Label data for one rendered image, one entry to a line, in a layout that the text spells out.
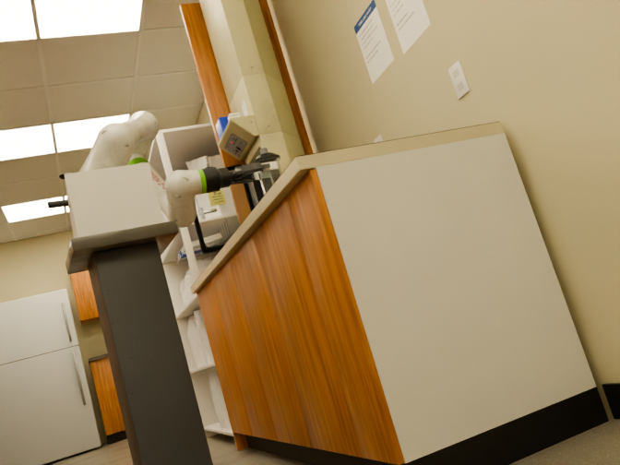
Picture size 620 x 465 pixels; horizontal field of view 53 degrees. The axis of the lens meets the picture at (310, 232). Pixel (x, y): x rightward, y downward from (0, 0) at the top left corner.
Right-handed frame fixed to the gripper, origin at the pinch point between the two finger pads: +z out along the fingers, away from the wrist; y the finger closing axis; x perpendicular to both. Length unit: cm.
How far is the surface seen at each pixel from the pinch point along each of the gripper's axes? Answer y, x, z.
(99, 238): -27, 21, -68
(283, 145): 35.1, -21.6, 23.2
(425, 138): -69, 20, 25
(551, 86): -90, 17, 56
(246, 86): 35, -53, 14
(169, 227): -26, 21, -47
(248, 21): 35, -85, 23
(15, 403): 524, 44, -154
